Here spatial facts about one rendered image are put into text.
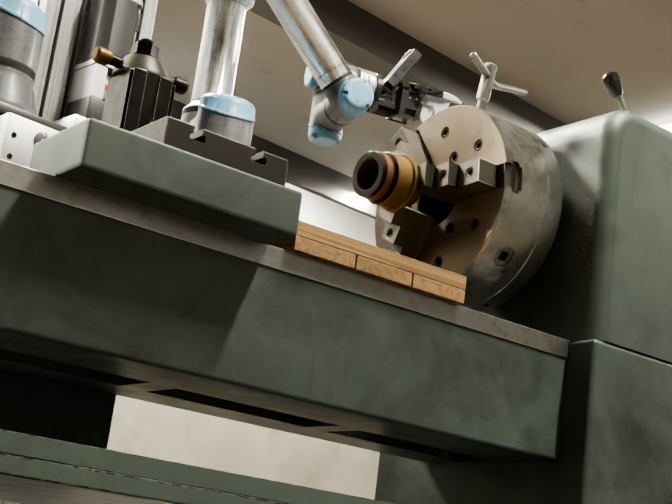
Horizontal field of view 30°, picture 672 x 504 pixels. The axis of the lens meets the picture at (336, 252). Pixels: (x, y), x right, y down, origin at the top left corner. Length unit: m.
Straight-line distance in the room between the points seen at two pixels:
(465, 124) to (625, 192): 0.27
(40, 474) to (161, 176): 0.38
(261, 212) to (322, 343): 0.21
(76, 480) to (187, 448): 10.13
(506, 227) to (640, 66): 5.67
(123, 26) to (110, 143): 1.11
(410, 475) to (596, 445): 0.39
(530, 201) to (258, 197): 0.56
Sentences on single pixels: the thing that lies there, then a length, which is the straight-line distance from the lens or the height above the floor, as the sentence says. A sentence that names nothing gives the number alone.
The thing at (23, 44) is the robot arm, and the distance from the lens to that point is 2.27.
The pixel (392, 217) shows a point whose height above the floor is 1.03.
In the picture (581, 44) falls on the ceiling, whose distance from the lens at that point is 7.31.
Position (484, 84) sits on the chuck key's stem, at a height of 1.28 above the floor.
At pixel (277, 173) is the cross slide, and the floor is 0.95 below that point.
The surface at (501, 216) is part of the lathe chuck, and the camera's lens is 1.91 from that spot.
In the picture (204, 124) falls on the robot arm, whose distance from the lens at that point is 2.52.
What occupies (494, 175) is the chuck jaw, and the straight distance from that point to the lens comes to 1.93.
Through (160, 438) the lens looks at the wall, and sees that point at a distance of 11.24.
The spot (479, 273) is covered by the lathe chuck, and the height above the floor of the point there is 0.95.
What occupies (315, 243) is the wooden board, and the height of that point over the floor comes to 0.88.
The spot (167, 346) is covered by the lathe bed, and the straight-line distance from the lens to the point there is 1.50.
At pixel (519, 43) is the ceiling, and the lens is 7.34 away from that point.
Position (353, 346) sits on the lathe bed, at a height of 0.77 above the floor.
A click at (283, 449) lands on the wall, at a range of 12.14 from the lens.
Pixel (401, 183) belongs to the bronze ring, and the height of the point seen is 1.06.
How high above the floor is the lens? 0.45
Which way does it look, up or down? 15 degrees up
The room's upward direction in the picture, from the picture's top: 7 degrees clockwise
